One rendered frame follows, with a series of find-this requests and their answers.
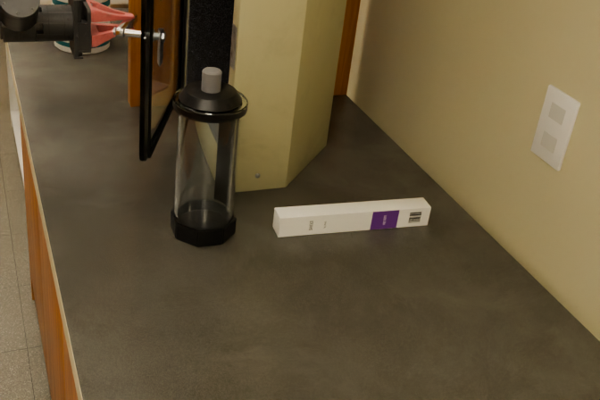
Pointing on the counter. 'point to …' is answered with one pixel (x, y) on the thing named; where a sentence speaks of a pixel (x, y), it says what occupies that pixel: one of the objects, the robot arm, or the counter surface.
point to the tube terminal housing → (286, 57)
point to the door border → (148, 58)
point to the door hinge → (185, 17)
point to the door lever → (127, 29)
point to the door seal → (152, 55)
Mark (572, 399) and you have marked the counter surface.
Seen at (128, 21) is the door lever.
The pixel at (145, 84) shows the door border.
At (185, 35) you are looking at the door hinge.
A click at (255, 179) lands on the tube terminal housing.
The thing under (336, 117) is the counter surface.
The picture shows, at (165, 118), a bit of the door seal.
